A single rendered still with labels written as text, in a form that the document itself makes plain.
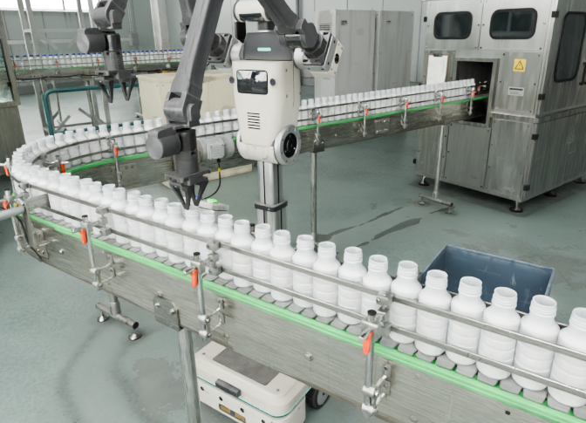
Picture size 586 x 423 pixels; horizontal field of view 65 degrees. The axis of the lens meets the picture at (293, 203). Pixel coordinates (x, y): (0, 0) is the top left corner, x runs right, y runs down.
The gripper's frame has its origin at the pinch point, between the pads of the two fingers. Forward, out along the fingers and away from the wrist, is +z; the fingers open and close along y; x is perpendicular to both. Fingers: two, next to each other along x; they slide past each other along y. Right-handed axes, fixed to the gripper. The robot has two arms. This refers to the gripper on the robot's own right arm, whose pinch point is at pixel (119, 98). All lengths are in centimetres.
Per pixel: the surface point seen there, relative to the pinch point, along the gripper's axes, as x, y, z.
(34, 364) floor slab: -93, 5, 140
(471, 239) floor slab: 58, -270, 137
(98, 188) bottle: 5.1, 15.4, 25.0
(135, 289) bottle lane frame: 23, 20, 52
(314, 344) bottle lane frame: 86, 21, 46
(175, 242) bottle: 41, 18, 34
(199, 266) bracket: 58, 26, 32
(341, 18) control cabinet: -203, -526, -41
